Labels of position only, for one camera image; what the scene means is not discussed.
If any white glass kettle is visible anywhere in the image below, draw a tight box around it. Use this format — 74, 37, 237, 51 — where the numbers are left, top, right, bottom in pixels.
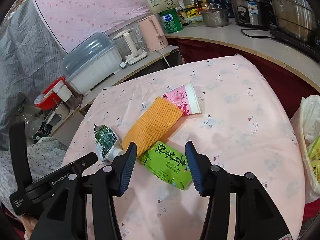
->
112, 28, 148, 68

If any green tin can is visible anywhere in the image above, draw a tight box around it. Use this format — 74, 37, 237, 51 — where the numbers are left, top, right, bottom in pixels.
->
159, 8, 183, 34

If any steel rice cooker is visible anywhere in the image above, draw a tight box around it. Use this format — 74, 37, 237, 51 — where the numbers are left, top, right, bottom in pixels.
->
230, 0, 270, 28

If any large steel steamer pot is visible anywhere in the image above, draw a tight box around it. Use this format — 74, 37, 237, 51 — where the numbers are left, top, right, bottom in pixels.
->
270, 0, 317, 43

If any pink paper cup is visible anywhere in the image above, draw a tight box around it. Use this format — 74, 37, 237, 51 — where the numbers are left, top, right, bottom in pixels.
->
163, 82, 201, 116

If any white lined trash bin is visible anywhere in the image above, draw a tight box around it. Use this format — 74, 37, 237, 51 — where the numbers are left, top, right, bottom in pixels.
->
291, 95, 319, 203

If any white lidded glass jar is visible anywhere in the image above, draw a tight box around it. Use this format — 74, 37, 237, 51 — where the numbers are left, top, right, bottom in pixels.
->
52, 80, 79, 110

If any black induction cooktop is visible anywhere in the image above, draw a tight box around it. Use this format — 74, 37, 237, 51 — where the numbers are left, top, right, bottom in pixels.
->
270, 28, 320, 63

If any dark sauce bottle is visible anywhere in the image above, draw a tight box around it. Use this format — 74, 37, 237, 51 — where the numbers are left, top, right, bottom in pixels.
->
176, 7, 189, 26

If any yellow label sauce jar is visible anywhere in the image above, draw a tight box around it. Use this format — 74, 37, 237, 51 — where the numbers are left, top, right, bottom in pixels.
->
185, 5, 203, 27

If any small steel bowl with lid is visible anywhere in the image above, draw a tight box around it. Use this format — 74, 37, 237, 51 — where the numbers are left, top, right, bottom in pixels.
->
202, 8, 229, 28

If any pink electric kettle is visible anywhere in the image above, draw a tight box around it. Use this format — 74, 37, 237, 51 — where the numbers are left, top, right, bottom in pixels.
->
137, 15, 169, 52

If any white box with clear lid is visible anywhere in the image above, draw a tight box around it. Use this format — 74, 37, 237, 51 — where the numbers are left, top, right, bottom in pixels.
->
62, 32, 122, 95

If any red plastic basin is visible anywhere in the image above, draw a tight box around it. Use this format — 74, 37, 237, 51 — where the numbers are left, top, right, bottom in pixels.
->
34, 76, 66, 111

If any grey striped cloth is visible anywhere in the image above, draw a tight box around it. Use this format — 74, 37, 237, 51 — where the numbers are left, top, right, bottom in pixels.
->
1, 0, 63, 151

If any pink dotted wall cloth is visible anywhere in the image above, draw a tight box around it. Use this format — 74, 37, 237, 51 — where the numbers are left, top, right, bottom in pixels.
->
35, 0, 150, 52

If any green tea carton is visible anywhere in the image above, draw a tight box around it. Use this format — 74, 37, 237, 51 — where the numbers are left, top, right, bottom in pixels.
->
138, 141, 192, 190

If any green white snack wrapper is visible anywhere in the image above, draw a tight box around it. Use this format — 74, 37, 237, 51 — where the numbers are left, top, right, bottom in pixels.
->
94, 125, 125, 165

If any orange foam fruit net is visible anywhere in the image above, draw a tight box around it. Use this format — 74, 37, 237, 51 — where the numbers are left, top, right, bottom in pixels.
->
121, 96, 183, 157

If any black power cable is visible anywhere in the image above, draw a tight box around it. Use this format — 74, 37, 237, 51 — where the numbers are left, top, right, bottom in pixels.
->
240, 28, 276, 40

